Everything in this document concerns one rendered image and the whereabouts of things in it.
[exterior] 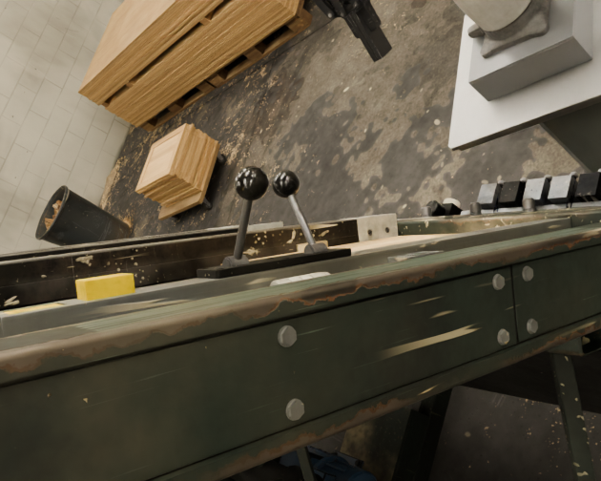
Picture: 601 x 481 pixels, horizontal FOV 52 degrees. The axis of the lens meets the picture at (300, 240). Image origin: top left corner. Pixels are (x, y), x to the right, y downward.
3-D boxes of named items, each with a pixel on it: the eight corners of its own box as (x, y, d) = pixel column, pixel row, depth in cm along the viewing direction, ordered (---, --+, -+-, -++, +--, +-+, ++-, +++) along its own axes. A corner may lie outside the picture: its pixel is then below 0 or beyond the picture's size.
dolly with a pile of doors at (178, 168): (233, 148, 460) (187, 119, 439) (215, 210, 439) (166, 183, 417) (190, 171, 505) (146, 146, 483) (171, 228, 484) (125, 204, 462)
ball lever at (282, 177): (338, 250, 79) (298, 163, 84) (315, 254, 77) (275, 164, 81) (322, 263, 82) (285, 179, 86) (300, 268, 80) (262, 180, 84)
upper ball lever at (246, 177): (256, 279, 73) (279, 173, 67) (228, 283, 71) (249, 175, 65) (239, 262, 75) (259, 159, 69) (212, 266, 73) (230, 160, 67)
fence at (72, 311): (572, 240, 112) (570, 218, 112) (6, 362, 55) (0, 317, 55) (547, 240, 116) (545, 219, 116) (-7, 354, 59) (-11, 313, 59)
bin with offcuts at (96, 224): (140, 212, 551) (72, 177, 515) (122, 264, 529) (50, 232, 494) (114, 224, 588) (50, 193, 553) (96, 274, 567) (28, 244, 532)
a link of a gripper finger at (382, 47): (361, 4, 81) (365, 1, 81) (388, 50, 84) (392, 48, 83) (350, 13, 80) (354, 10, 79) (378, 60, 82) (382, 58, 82)
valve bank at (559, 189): (666, 198, 135) (615, 142, 122) (654, 258, 132) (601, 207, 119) (475, 211, 175) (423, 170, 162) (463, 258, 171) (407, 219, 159)
